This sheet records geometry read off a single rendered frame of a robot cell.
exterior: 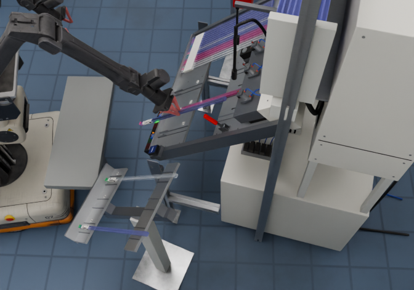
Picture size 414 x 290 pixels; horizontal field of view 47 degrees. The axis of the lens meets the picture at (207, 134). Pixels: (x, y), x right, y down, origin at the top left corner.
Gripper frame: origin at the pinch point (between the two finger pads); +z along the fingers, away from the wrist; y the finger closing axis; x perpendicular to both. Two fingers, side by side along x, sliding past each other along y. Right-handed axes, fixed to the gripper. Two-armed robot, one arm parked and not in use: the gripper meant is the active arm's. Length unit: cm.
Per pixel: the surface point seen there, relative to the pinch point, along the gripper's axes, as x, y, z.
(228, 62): 66, 100, 67
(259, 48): -34.1, 21.2, 1.4
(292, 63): -71, -15, -19
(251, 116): -34.8, -6.0, 5.9
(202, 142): -8.2, -9.7, 9.5
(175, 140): 11.0, -4.6, 10.7
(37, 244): 121, -45, 21
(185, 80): 19.3, 29.2, 10.5
